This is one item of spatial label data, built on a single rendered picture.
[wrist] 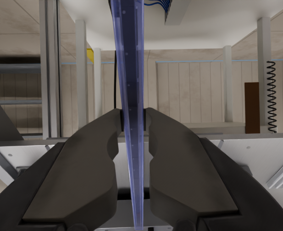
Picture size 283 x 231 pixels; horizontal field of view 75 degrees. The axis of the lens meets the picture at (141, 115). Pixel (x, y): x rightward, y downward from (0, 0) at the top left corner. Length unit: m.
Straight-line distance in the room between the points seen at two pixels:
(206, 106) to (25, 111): 3.33
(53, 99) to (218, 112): 3.45
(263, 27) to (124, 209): 0.73
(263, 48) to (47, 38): 0.70
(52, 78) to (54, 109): 0.08
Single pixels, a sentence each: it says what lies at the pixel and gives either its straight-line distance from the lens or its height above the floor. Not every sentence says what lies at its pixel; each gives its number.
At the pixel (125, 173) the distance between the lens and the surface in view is 0.33.
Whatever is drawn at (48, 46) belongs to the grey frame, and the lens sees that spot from 0.59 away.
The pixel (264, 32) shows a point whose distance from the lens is 0.83.
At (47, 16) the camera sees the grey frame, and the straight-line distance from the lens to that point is 0.62.
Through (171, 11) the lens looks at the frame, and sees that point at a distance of 0.60.
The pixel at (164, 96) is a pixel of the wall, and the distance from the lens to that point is 3.51.
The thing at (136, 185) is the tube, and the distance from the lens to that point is 0.20.
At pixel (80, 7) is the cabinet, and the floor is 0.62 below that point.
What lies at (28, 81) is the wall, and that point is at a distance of 4.00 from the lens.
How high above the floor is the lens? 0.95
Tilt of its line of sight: level
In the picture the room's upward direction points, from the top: 178 degrees clockwise
